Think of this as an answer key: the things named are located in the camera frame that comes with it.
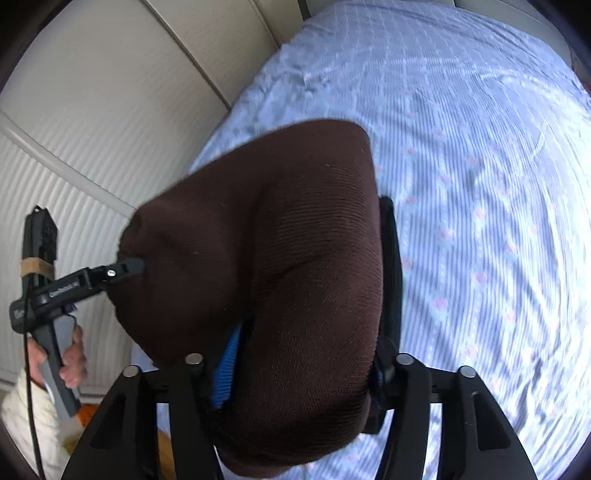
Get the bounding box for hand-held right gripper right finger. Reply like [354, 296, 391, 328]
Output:
[362, 196, 539, 480]

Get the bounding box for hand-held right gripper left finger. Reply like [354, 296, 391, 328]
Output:
[60, 323, 244, 480]

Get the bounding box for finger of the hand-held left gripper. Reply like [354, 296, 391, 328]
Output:
[90, 257, 147, 294]

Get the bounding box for brown pants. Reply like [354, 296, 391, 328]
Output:
[113, 119, 403, 478]

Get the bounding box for person's left forearm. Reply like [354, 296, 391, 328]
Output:
[0, 369, 83, 480]

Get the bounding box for person's left hand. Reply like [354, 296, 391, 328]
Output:
[27, 324, 89, 393]

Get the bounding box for orange object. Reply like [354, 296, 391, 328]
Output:
[75, 405, 101, 429]

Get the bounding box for white wardrobe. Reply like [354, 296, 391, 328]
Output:
[0, 0, 305, 398]

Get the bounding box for black cable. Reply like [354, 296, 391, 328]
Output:
[24, 258, 48, 480]

